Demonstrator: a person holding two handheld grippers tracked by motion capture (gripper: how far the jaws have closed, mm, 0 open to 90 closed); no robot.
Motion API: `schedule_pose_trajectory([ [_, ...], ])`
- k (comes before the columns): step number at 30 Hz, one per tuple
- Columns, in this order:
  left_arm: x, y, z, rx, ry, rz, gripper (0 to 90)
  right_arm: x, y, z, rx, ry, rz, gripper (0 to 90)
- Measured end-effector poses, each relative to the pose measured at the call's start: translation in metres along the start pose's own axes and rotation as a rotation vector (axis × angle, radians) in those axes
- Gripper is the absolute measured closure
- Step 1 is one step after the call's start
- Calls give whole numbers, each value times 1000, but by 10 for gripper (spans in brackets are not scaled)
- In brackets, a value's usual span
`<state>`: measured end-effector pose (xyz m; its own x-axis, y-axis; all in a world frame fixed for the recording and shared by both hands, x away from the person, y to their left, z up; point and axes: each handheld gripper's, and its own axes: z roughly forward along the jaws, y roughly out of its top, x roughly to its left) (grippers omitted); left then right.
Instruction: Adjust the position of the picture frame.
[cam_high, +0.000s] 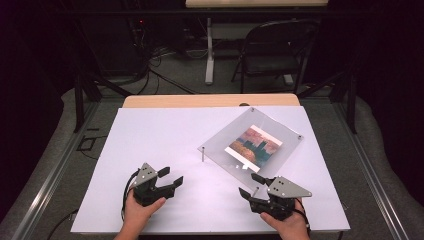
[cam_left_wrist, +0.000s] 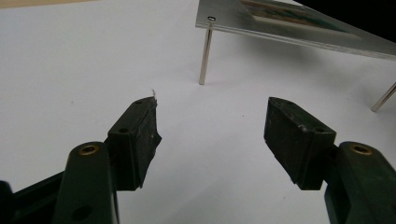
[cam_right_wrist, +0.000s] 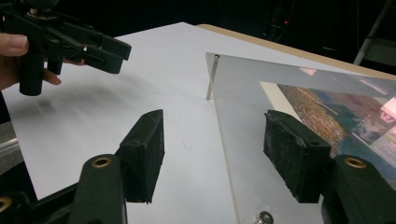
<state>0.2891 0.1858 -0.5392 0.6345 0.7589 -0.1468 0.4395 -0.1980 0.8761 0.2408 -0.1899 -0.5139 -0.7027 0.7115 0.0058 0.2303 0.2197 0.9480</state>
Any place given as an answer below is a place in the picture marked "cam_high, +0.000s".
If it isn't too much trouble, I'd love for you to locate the black metal stand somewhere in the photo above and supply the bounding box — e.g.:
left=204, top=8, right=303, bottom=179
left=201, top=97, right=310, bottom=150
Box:
left=73, top=69, right=133, bottom=134
left=297, top=68, right=358, bottom=135

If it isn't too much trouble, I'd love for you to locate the white desk leg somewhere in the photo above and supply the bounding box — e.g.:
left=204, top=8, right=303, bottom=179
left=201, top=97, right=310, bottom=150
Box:
left=204, top=17, right=215, bottom=86

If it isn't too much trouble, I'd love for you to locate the dark equipment with red light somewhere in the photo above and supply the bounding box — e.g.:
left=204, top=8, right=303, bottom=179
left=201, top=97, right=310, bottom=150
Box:
left=126, top=15, right=188, bottom=59

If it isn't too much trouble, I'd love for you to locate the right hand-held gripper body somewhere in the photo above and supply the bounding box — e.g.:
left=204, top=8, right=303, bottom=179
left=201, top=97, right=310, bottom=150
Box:
left=249, top=175, right=313, bottom=222

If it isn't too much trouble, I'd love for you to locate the black floor cable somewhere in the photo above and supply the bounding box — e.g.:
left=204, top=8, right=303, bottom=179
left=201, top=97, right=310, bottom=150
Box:
left=46, top=208, right=80, bottom=240

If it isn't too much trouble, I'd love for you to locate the light background desk top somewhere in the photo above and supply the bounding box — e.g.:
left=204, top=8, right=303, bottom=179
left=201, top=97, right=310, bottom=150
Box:
left=185, top=0, right=329, bottom=9

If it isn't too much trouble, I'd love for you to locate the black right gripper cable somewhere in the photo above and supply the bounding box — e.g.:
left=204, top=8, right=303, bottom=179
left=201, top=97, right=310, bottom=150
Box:
left=293, top=198, right=312, bottom=234

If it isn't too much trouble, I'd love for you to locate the wooden table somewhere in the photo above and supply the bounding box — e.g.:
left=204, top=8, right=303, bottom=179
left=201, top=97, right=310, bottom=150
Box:
left=122, top=93, right=301, bottom=108

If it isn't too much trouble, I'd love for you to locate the painting print photo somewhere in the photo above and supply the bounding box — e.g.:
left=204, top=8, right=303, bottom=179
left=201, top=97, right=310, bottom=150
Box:
left=224, top=124, right=284, bottom=174

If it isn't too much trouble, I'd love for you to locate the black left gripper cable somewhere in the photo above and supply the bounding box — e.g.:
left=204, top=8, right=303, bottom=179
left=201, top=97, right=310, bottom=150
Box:
left=121, top=169, right=140, bottom=222

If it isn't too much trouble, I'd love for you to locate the white table board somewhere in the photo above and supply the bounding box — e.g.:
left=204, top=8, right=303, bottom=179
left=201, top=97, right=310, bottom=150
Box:
left=70, top=105, right=351, bottom=234

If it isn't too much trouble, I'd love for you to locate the aluminium floor rail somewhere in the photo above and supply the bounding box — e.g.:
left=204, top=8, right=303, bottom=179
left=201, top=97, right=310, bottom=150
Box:
left=333, top=99, right=403, bottom=240
left=11, top=99, right=101, bottom=240

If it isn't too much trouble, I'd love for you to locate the person's left hand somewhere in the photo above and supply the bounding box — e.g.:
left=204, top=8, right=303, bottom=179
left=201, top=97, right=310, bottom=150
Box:
left=123, top=190, right=167, bottom=231

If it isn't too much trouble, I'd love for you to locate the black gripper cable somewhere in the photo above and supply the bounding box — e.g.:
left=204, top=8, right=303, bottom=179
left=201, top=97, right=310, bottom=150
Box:
left=121, top=169, right=140, bottom=222
left=293, top=198, right=312, bottom=234

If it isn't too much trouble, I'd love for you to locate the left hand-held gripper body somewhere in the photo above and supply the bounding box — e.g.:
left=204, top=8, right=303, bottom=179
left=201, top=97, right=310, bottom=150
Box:
left=129, top=162, right=177, bottom=208

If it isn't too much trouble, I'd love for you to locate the black horizontal frame bar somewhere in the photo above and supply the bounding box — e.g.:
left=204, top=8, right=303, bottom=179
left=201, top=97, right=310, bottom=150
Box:
left=59, top=8, right=368, bottom=17

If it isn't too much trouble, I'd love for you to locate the black folding chair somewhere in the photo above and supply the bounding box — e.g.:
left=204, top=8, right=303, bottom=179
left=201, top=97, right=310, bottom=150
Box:
left=230, top=19, right=319, bottom=95

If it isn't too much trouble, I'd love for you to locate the bundle of floor cables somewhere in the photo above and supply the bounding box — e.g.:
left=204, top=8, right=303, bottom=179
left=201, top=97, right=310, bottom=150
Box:
left=131, top=44, right=201, bottom=96

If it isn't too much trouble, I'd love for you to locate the clear acrylic photo frame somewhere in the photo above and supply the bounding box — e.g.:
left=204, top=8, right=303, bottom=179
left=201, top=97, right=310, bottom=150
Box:
left=197, top=106, right=305, bottom=192

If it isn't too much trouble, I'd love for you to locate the person's right hand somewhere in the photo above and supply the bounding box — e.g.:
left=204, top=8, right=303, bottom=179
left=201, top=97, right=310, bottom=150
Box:
left=259, top=199, right=312, bottom=240

